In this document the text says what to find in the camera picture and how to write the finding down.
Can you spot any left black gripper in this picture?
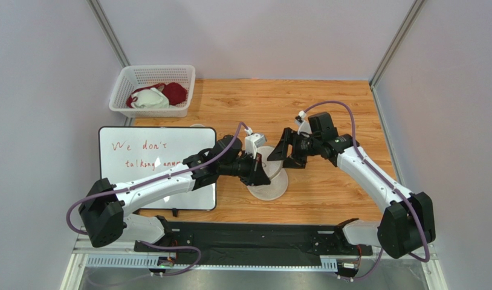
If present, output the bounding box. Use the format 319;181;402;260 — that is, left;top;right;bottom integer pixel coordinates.
218;149;271;186

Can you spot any round white bag lid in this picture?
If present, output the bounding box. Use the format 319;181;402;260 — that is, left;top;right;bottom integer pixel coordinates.
257;146;283;179

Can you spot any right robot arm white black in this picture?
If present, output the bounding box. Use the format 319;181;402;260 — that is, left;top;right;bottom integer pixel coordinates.
267;112;436;259

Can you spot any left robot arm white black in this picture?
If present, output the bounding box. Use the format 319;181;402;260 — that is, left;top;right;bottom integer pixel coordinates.
78;133;271;248

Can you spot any white bra in basket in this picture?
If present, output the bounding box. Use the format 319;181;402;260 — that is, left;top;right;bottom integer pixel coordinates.
131;88;170;109

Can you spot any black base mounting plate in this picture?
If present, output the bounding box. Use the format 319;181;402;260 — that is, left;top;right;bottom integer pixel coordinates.
95;217;374;268

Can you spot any whiteboard with red writing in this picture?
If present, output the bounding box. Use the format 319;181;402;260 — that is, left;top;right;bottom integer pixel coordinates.
98;126;218;212

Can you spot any white plastic basket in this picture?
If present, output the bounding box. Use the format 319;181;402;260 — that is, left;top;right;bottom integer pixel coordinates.
109;65;196;118

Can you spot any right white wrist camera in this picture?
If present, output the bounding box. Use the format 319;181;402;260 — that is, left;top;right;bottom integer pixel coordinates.
295;111;312;135

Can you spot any aluminium frame rail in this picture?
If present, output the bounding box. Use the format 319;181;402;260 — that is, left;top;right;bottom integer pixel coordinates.
61;238;447;289

